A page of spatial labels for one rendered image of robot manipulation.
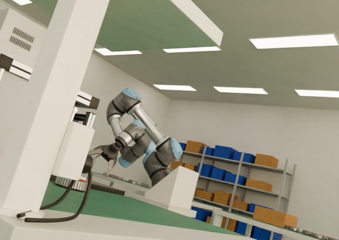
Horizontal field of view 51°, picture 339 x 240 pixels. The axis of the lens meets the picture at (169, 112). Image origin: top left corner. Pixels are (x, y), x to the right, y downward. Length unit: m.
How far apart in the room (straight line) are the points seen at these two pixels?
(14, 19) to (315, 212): 7.14
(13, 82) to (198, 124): 8.43
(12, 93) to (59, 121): 0.75
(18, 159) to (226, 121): 8.67
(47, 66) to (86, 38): 0.08
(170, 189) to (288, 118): 6.67
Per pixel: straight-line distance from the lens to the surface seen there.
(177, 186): 2.03
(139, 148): 1.93
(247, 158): 7.98
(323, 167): 8.00
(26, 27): 1.50
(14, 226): 0.51
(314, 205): 7.94
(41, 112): 0.57
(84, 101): 1.47
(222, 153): 8.30
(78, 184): 1.25
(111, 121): 2.17
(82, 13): 0.62
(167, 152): 2.13
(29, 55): 1.50
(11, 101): 1.33
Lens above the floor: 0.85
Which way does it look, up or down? 11 degrees up
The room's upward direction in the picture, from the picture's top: 16 degrees clockwise
